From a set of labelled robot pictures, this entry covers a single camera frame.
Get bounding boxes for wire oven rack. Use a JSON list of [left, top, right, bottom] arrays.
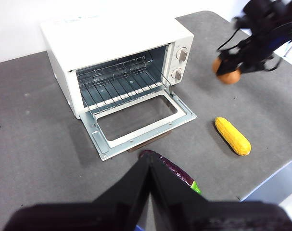
[[76, 55, 172, 114]]

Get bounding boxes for purple eggplant with green stem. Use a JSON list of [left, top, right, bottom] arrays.
[[140, 150, 202, 195]]

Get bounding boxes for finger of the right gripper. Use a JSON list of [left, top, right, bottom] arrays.
[[217, 48, 248, 76]]

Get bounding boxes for brown potato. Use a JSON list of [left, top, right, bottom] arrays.
[[212, 57, 241, 85]]

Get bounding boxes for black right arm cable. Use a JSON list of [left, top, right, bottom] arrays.
[[216, 26, 243, 52]]

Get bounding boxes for oven timer knob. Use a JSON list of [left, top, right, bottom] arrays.
[[171, 68, 183, 81]]

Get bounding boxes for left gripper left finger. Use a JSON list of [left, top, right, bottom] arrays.
[[3, 153, 151, 231]]

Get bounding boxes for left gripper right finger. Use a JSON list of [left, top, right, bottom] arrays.
[[150, 155, 292, 231]]

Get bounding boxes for glass oven door with handle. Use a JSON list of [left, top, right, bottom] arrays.
[[78, 88, 198, 162]]

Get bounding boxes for oven temperature knob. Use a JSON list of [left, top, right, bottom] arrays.
[[176, 47, 189, 62]]

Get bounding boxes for yellow corn cob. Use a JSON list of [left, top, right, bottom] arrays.
[[215, 117, 252, 157]]

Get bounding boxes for white Toshiba toaster oven body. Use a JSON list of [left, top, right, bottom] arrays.
[[40, 15, 194, 120]]

